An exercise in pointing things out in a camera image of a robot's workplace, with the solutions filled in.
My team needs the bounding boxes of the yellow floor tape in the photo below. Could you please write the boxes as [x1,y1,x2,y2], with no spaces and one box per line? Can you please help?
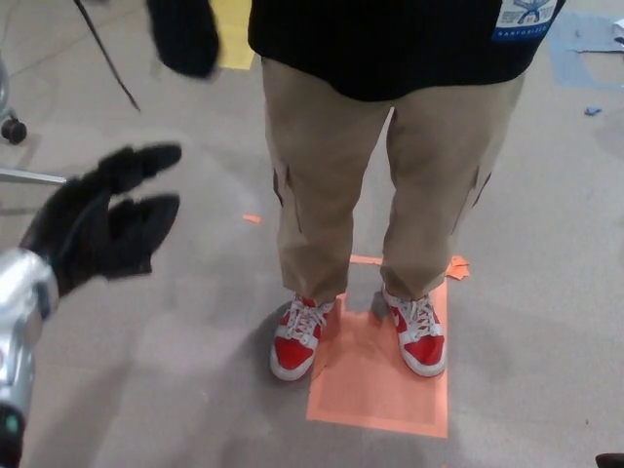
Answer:
[215,47,256,70]

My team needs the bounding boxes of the orange rectangular floor marker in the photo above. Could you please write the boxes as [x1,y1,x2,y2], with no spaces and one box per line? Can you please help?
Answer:
[305,253,450,439]

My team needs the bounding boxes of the person's beige cargo trousers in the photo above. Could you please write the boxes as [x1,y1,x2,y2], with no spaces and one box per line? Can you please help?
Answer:
[260,56,527,304]

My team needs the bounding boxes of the flat grey metal bar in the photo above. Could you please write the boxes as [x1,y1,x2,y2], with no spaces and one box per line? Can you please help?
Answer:
[0,167,67,186]

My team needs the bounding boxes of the person's red white sneaker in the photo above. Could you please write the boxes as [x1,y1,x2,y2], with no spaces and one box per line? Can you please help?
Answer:
[269,292,335,382]
[380,285,448,378]

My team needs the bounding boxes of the person's left red white sneaker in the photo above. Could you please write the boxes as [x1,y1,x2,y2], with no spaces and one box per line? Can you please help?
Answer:
[380,285,448,378]

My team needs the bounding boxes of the blue floor tape marking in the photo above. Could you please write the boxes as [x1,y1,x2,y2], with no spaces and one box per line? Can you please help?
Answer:
[547,11,624,92]

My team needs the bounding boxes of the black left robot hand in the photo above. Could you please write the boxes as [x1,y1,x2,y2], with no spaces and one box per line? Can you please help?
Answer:
[19,141,183,298]

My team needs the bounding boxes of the dark navy coat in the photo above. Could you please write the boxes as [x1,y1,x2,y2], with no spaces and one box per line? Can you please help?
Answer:
[71,0,221,114]

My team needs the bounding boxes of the person's right red white sneaker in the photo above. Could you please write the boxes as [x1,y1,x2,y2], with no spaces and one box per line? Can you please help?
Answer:
[269,292,335,382]

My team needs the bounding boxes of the black chair caster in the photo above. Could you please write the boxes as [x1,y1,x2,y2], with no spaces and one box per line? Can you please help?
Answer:
[0,118,28,145]

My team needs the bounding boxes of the crumpled orange tape scrap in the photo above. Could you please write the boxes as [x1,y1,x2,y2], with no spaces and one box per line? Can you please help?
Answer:
[448,254,472,282]

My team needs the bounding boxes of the person's black sweater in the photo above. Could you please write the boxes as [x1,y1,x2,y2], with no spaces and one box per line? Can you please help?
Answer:
[248,0,567,102]

